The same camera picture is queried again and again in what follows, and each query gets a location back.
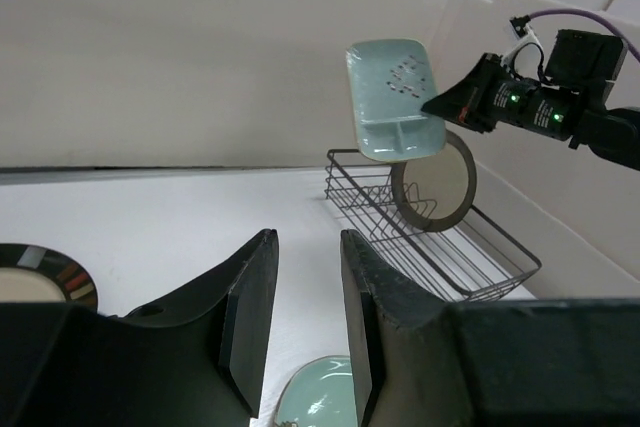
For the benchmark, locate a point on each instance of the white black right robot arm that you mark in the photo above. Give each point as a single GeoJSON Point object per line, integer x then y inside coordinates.
{"type": "Point", "coordinates": [418, 360]}

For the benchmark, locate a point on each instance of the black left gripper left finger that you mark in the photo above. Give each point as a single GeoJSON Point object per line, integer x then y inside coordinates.
{"type": "Point", "coordinates": [193, 357]}

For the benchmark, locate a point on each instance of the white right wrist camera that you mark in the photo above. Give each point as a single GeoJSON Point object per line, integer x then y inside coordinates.
{"type": "Point", "coordinates": [524, 37]}

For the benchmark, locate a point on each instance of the teal round flower plate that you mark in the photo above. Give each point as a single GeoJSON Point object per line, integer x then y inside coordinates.
{"type": "Point", "coordinates": [320, 393]}

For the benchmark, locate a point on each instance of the teal rectangular divided plate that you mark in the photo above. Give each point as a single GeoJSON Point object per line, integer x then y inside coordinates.
{"type": "Point", "coordinates": [390, 80]}

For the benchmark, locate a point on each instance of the black striped rim plate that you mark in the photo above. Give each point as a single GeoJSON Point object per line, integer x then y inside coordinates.
{"type": "Point", "coordinates": [32, 273]}

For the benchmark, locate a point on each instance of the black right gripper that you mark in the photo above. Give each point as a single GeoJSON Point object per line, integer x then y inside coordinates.
{"type": "Point", "coordinates": [490, 94]}

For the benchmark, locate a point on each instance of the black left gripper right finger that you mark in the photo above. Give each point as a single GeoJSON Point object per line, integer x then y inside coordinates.
{"type": "Point", "coordinates": [420, 361]}

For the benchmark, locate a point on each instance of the black wire dish rack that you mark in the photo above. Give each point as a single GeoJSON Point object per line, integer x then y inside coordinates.
{"type": "Point", "coordinates": [474, 260]}

